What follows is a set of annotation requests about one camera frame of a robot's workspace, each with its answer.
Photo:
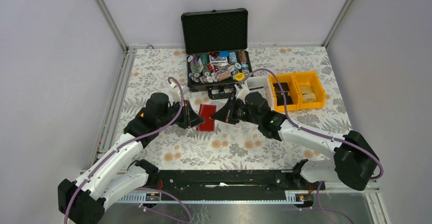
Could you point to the black card in yellow bin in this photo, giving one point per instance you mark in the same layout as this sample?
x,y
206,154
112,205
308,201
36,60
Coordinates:
x,y
279,94

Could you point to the yellow bin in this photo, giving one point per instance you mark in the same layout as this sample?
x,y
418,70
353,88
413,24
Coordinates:
x,y
311,79
294,92

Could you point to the red leather card holder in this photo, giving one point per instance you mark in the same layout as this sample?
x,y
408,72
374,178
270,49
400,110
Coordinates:
x,y
206,112

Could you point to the white plastic bin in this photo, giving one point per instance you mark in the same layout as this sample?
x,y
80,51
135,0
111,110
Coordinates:
x,y
260,84

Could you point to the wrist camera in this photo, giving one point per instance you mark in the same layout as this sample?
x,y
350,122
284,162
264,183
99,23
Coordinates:
x,y
241,91
175,91

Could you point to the black poker chip case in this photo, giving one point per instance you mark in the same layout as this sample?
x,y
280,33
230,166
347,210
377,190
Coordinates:
x,y
215,44

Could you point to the beige cards in yellow bin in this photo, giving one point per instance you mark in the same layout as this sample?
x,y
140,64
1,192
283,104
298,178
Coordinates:
x,y
308,94

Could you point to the white slotted cable duct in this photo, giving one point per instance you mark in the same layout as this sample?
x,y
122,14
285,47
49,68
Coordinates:
x,y
220,196

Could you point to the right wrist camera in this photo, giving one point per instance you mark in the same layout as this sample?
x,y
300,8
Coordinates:
x,y
241,91

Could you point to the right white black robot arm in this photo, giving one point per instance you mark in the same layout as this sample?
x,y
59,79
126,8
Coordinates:
x,y
350,159

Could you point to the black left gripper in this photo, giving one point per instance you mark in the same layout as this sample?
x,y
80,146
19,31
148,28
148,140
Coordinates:
x,y
190,118

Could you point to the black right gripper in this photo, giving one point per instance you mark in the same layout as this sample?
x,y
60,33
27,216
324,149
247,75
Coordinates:
x,y
226,114

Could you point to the floral patterned table mat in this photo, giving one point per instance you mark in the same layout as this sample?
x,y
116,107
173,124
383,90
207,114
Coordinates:
x,y
239,146

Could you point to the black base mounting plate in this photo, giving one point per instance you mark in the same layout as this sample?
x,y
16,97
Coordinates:
x,y
188,180

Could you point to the yellow round dealer chip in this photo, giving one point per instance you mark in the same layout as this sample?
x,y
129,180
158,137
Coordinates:
x,y
239,76

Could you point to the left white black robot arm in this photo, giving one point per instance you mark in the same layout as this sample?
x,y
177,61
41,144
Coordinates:
x,y
86,199

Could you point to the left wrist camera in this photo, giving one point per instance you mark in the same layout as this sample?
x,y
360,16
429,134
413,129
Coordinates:
x,y
175,91

